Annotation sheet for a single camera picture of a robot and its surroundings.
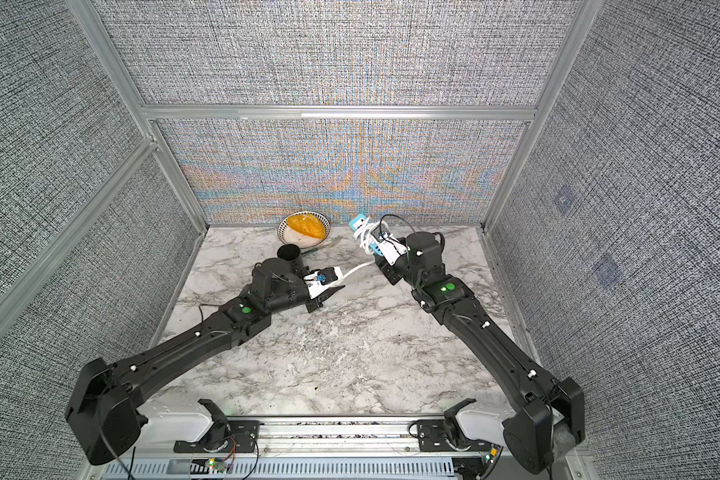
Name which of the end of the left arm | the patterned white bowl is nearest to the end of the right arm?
the end of the left arm

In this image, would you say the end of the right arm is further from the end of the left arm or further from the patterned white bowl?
the patterned white bowl

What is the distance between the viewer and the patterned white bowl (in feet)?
3.74
